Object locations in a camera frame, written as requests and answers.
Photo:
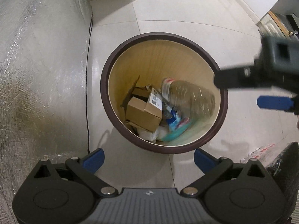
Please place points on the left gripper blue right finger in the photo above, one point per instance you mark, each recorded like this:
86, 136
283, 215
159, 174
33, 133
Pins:
204, 161

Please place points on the white drawer bench cabinet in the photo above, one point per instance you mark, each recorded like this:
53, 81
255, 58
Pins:
278, 25

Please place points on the white plastic bag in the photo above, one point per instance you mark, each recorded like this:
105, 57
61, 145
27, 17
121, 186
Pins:
153, 137

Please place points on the yellow trash bin brown rim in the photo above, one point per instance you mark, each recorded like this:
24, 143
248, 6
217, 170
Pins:
154, 57

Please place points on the brown cardboard parcel box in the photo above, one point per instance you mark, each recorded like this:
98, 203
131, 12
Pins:
143, 106

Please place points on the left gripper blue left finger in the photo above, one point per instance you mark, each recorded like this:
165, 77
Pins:
93, 161

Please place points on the clear plastic bottle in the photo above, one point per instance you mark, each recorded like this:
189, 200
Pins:
193, 101

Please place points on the teal snack wrapper bag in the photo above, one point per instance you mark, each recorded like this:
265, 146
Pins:
177, 123

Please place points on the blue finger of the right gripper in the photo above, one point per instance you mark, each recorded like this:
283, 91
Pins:
275, 103

